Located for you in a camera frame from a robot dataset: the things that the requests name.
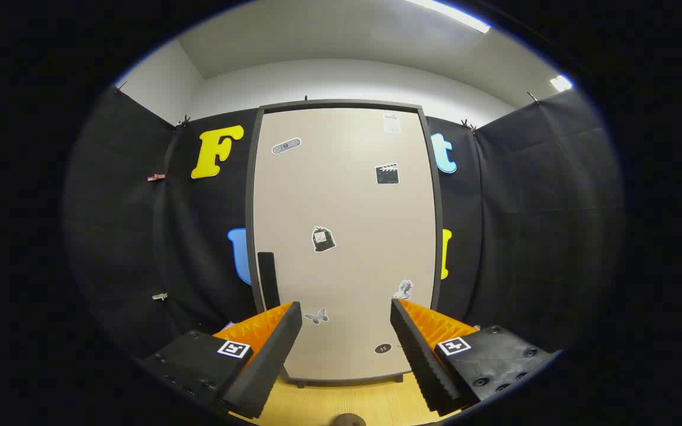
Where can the grey shoe cabinet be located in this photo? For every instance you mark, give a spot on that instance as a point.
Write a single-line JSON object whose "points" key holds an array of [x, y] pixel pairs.
{"points": [[341, 104]]}

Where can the long ceiling light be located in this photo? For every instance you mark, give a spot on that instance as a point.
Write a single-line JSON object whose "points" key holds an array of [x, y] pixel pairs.
{"points": [[453, 15]]}

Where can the small ceiling light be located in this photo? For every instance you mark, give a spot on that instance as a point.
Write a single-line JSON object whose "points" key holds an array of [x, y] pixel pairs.
{"points": [[561, 83]]}

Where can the beige shoe cabinet door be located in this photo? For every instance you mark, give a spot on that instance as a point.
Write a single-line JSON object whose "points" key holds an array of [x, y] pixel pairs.
{"points": [[341, 195]]}

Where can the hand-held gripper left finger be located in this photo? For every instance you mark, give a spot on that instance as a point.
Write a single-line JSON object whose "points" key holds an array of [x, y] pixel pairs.
{"points": [[270, 355]]}

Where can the silver clip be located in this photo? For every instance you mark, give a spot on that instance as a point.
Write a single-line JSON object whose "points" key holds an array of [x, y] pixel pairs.
{"points": [[160, 296]]}

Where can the black clip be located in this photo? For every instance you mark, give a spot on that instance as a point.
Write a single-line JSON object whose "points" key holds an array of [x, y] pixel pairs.
{"points": [[469, 126], [533, 97], [183, 122]]}

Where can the pink clip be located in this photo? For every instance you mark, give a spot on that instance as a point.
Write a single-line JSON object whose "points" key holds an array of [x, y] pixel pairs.
{"points": [[156, 177]]}

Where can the black backdrop cloth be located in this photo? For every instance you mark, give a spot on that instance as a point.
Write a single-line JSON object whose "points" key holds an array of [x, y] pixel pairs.
{"points": [[128, 236]]}

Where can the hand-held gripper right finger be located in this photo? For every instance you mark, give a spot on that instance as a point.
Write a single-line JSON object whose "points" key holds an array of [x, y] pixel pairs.
{"points": [[424, 361]]}

